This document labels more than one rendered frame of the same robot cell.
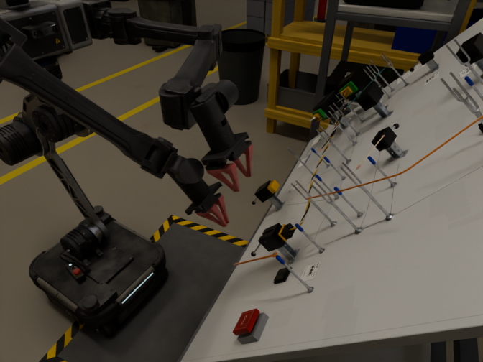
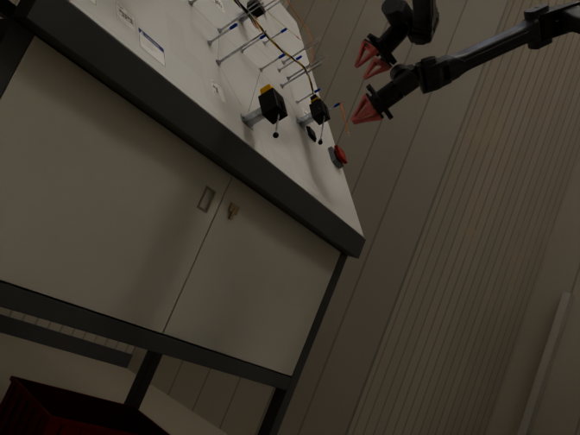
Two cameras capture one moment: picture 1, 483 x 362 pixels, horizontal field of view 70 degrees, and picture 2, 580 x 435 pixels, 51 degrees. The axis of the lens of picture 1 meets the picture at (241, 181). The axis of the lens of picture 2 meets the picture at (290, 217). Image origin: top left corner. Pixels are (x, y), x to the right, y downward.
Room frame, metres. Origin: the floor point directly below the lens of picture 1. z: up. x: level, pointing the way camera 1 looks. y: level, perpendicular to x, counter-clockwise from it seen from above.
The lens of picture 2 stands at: (2.23, 0.38, 0.50)
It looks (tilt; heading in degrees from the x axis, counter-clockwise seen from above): 10 degrees up; 194
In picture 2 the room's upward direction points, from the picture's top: 23 degrees clockwise
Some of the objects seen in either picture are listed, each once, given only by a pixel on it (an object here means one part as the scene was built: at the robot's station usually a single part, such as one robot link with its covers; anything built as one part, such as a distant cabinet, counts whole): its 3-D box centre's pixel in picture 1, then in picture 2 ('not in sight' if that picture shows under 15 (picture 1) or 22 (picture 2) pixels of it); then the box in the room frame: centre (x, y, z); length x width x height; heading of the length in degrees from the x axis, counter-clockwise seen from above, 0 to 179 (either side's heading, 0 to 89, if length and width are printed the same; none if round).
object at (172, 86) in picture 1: (202, 102); (407, 19); (0.67, 0.08, 1.45); 0.12 x 0.12 x 0.09; 68
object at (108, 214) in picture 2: not in sight; (105, 204); (1.15, -0.24, 0.60); 0.55 x 0.02 x 0.39; 155
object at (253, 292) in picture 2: not in sight; (264, 286); (0.66, -0.01, 0.60); 0.55 x 0.03 x 0.39; 155
